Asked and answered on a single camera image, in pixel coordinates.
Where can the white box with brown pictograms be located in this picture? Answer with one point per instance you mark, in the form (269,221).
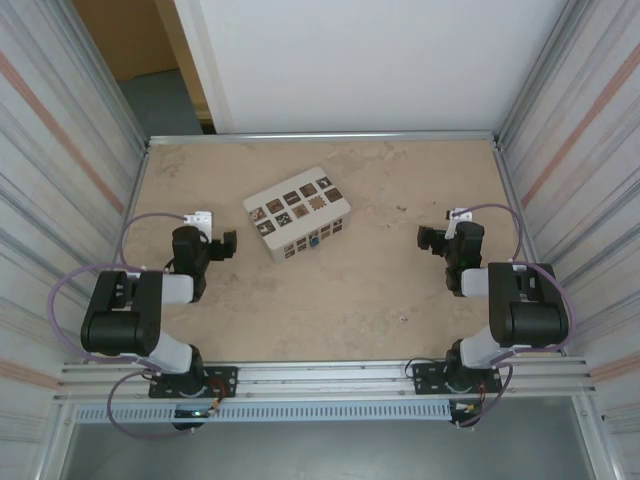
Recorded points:
(300,200)

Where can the blue-headed key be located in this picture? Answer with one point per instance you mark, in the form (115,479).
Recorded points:
(314,243)

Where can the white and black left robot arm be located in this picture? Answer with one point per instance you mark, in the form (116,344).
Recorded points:
(150,320)

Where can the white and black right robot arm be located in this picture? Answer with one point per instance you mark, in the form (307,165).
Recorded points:
(525,310)

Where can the small circuit board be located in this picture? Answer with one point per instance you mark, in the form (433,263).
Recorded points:
(465,407)
(192,413)

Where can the brown cardboard sheet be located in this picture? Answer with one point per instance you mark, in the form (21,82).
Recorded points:
(125,35)

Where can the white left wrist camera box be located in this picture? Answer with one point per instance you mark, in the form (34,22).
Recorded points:
(197,218)

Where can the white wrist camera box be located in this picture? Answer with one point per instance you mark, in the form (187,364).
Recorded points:
(460,215)
(197,218)

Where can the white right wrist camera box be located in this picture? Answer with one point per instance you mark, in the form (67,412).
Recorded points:
(460,215)

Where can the aluminium table side rail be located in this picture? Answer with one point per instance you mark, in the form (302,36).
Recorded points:
(506,175)
(140,175)

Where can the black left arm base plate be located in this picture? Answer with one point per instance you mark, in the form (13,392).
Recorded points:
(225,375)

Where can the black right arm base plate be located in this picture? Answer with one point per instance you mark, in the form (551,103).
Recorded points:
(425,375)

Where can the aluminium table end rail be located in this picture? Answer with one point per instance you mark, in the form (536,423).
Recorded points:
(325,137)

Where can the aluminium mounting rail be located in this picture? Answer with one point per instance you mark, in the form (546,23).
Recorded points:
(325,380)

